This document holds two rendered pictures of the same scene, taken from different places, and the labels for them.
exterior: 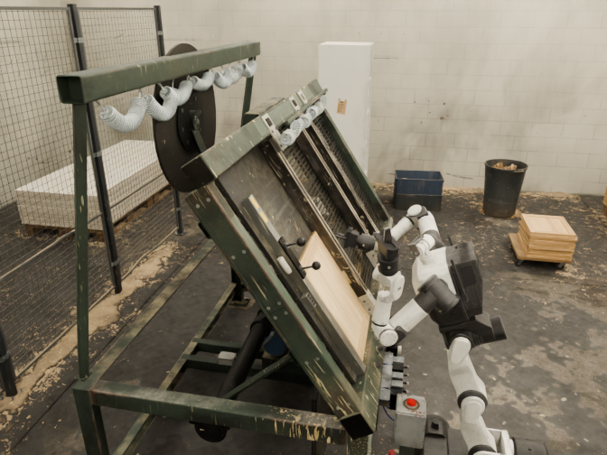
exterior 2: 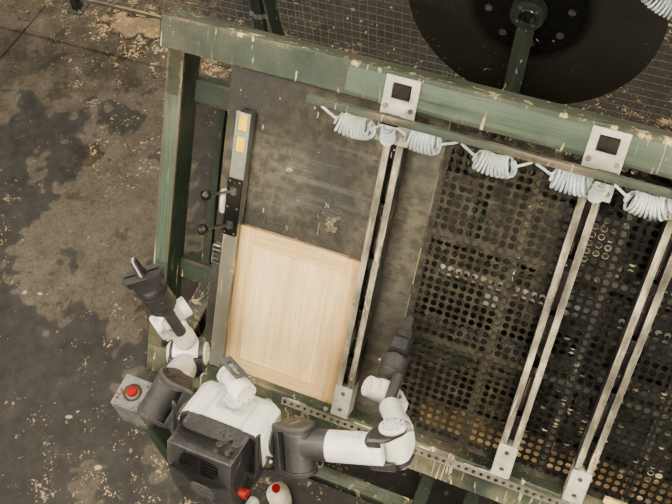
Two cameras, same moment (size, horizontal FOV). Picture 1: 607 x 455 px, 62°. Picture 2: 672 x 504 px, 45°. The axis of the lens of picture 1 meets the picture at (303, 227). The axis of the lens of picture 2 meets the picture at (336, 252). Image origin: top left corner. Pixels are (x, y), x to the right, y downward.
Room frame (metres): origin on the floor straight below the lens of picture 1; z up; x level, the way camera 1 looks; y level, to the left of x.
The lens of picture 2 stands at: (2.67, -1.40, 3.52)
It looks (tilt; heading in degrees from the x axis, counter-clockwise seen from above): 57 degrees down; 105
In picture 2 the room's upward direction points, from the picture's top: 5 degrees counter-clockwise
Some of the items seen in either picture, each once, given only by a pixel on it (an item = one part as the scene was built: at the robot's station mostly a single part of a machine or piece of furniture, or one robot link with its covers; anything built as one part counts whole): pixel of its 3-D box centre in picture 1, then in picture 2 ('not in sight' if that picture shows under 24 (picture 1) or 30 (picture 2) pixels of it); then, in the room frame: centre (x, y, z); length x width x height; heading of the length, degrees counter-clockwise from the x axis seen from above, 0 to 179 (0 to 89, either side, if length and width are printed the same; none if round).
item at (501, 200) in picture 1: (502, 188); not in sight; (6.14, -2.52, 0.33); 0.52 x 0.51 x 0.65; 169
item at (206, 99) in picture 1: (191, 120); (529, 10); (2.81, 0.61, 1.85); 0.80 x 0.06 x 0.80; 168
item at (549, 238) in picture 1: (539, 239); not in sight; (4.83, -2.46, 0.20); 0.61 x 0.53 x 0.40; 169
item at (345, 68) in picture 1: (344, 130); not in sight; (6.33, -0.51, 1.03); 0.61 x 0.58 x 2.05; 169
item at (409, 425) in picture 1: (409, 421); (139, 402); (1.63, -0.44, 0.84); 0.12 x 0.12 x 0.18; 78
